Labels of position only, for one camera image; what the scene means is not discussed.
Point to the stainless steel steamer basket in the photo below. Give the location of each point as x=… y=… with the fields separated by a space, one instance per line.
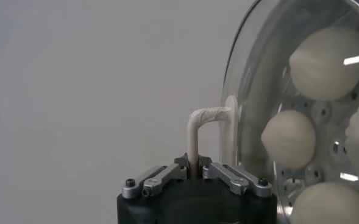
x=327 y=124

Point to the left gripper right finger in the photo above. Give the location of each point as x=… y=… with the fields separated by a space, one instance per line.
x=237 y=182

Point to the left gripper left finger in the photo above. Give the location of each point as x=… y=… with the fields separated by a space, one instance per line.
x=158 y=181

